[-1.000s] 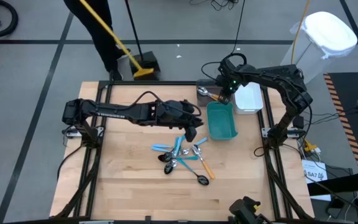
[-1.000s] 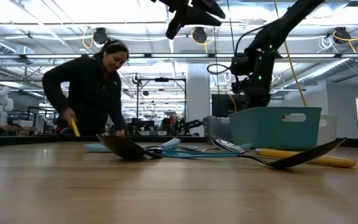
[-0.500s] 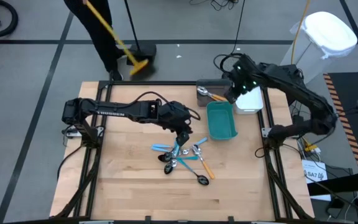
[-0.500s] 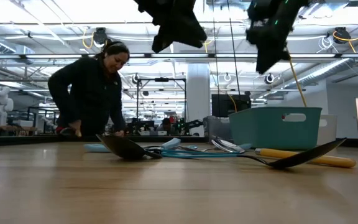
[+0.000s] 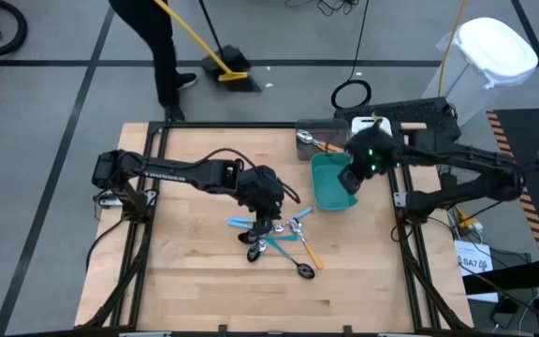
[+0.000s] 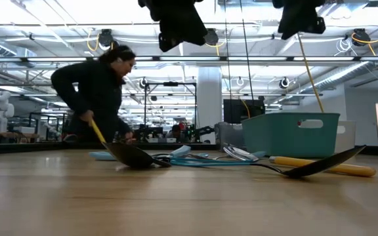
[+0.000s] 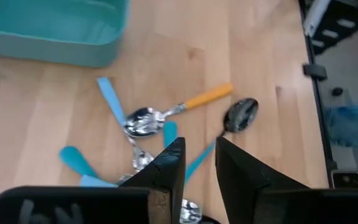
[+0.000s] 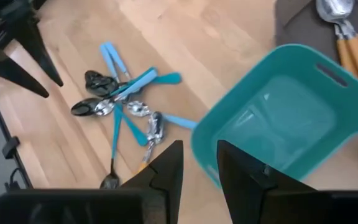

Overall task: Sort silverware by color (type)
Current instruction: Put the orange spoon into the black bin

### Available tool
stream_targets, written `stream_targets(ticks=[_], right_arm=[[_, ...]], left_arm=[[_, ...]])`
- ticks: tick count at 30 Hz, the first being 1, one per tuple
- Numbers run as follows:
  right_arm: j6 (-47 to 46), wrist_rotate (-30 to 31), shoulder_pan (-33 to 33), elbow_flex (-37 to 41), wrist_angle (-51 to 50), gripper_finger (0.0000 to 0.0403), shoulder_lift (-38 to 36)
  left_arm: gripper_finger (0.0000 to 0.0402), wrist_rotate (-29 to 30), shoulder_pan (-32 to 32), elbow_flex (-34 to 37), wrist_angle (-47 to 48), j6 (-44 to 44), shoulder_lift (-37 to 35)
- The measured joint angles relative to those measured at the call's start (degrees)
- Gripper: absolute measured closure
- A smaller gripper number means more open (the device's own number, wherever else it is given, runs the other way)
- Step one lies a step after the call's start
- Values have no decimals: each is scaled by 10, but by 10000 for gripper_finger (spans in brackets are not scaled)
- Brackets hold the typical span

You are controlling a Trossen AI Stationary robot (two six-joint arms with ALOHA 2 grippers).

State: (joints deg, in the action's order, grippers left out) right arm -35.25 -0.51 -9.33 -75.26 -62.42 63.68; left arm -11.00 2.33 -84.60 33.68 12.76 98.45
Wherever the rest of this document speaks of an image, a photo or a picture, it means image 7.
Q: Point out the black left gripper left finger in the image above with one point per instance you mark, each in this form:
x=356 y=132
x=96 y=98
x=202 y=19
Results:
x=104 y=205

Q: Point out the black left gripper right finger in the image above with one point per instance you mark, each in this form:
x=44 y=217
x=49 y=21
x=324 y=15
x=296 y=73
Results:
x=259 y=205

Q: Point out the dark screen device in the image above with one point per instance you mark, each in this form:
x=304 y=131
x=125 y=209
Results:
x=346 y=180

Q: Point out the person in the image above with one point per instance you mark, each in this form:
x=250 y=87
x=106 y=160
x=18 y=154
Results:
x=353 y=124

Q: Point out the small black knob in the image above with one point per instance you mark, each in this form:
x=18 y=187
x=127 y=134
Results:
x=337 y=91

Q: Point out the teal plastic bin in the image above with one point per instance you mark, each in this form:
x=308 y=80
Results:
x=42 y=31

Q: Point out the black aluminium table frame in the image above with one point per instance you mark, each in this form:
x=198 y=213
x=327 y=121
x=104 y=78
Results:
x=319 y=109

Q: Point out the black frame clamp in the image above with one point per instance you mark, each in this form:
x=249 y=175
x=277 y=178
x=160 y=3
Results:
x=315 y=72

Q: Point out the silver aluminium bracket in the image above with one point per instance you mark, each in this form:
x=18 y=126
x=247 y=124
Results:
x=317 y=15

